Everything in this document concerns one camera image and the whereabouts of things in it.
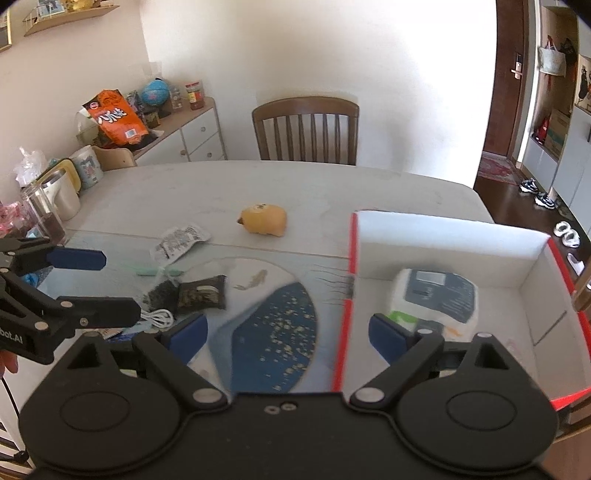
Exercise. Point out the white wooden sideboard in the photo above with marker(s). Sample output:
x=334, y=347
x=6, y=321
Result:
x=198, y=134

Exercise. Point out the red white cardboard box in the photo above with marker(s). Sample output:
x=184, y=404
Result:
x=461, y=249

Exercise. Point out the white printed snack packet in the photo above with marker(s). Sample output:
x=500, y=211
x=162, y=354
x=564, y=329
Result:
x=180, y=242

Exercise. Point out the black white sneaker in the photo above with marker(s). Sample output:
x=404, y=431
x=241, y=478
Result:
x=546, y=200
x=528, y=185

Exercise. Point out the white printed mug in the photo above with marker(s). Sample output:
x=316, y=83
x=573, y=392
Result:
x=88, y=166

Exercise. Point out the red patterned rug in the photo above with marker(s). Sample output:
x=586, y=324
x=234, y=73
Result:
x=496, y=168

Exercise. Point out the white marble desktop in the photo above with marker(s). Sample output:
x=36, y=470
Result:
x=323, y=198

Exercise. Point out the brown wooden chair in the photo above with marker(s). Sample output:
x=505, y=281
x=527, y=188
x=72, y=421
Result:
x=581, y=295
x=304, y=108

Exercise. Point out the wooden wall shelf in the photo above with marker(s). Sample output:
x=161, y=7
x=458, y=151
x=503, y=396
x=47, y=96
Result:
x=64, y=17

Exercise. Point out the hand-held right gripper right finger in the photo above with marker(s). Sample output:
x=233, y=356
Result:
x=387, y=337

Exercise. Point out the red bag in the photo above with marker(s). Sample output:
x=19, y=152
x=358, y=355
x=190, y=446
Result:
x=542, y=128

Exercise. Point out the dark granular tea packet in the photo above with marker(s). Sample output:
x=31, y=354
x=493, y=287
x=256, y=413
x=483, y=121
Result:
x=159, y=295

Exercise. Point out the dark hanging bag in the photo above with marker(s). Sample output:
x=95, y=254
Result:
x=568, y=48

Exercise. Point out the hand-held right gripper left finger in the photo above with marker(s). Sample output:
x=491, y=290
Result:
x=190, y=333

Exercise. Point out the pale tote bag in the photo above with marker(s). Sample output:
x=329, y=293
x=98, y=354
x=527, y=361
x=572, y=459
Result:
x=551, y=60

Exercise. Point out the light green plastic stick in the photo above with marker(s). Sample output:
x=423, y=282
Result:
x=154, y=272

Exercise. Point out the clear plastic bag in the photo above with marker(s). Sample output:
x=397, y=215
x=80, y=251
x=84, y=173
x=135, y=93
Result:
x=30, y=166

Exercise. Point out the white wooden wall cabinet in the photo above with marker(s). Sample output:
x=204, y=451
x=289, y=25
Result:
x=570, y=177

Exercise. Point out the white slide sandal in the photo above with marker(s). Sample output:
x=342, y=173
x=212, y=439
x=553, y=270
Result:
x=577, y=263

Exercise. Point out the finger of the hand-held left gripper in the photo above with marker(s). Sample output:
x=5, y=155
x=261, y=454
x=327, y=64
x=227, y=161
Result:
x=78, y=260
x=101, y=311

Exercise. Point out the brown cardboard carton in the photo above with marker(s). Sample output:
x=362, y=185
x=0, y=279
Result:
x=557, y=134

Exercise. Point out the framed picture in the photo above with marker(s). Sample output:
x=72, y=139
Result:
x=4, y=30

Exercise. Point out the orange snack bag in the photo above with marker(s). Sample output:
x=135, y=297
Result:
x=117, y=117

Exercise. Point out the pink packets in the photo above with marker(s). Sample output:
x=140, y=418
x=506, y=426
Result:
x=9, y=219

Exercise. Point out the yellow plush toy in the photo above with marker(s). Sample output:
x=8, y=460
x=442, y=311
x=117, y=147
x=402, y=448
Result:
x=263, y=221

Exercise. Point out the red lidded jar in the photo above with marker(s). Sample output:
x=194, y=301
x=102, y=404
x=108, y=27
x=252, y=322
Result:
x=195, y=95

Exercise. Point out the dark brown snack packet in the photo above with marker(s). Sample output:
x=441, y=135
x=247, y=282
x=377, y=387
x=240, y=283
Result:
x=202, y=294

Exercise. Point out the person's left hand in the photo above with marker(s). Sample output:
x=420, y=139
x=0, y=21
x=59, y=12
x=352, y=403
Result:
x=8, y=363

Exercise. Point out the white blue tissue pack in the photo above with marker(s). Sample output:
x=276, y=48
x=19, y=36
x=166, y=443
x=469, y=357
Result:
x=438, y=295

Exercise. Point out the white fluffy slipper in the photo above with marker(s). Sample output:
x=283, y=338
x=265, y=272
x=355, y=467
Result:
x=572, y=238
x=563, y=228

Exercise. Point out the glass jar dark contents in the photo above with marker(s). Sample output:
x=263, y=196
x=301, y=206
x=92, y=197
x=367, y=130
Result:
x=44, y=217

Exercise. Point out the blue globe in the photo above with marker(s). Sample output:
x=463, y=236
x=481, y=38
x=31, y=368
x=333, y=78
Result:
x=154, y=92

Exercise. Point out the yellow rimmed container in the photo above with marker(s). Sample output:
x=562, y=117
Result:
x=55, y=167

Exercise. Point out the brown door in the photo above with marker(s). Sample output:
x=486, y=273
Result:
x=510, y=115

